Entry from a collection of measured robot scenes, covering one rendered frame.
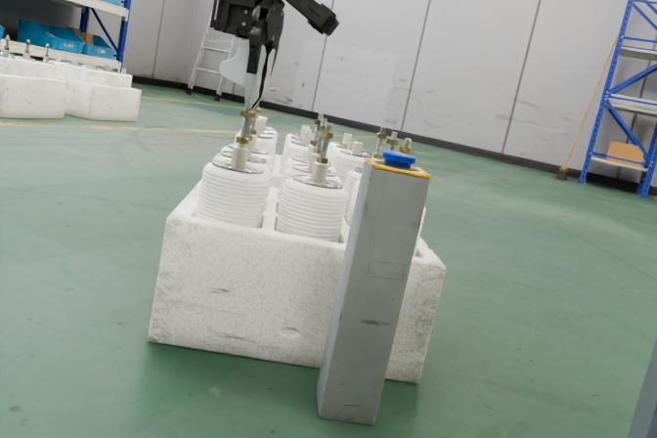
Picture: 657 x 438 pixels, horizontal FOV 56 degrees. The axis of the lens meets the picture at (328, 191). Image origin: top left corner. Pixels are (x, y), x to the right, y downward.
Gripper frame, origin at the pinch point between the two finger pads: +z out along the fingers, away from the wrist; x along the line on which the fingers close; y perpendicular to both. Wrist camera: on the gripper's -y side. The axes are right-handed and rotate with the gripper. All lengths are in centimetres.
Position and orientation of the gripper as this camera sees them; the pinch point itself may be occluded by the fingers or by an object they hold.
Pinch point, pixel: (255, 101)
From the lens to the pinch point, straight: 88.5
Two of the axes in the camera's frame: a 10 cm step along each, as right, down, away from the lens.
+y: -9.6, -2.2, 1.6
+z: -2.0, 9.7, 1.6
